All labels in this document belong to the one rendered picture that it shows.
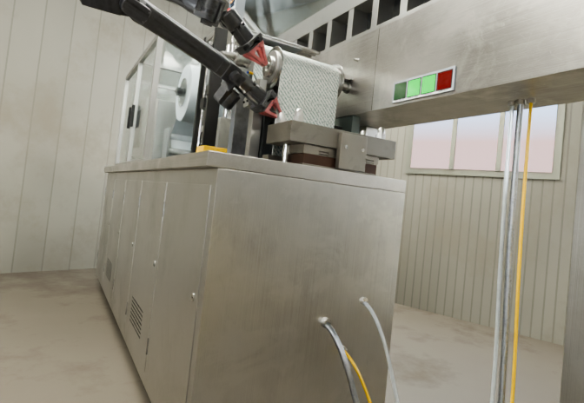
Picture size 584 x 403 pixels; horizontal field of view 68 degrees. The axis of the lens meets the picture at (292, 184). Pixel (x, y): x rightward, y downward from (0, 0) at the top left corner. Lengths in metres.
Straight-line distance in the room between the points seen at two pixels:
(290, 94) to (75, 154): 2.93
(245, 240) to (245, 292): 0.14
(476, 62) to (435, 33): 0.20
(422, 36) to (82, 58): 3.31
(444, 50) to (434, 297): 2.79
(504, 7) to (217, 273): 0.99
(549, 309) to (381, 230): 2.44
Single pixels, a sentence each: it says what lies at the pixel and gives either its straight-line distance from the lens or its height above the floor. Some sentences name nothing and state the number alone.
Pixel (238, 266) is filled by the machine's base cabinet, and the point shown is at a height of 0.62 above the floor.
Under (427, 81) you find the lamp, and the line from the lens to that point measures 1.39.
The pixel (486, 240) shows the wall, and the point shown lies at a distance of 3.73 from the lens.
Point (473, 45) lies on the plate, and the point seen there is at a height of 1.27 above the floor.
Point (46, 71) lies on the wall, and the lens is 4.14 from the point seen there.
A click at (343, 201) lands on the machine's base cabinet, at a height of 0.81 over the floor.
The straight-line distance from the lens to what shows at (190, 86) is 2.47.
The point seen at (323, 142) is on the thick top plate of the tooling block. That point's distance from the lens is 1.31.
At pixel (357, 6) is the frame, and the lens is 1.84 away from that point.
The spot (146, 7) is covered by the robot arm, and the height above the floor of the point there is 1.21.
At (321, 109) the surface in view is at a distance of 1.55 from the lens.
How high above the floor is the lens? 0.80
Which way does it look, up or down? 2 degrees up
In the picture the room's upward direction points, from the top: 6 degrees clockwise
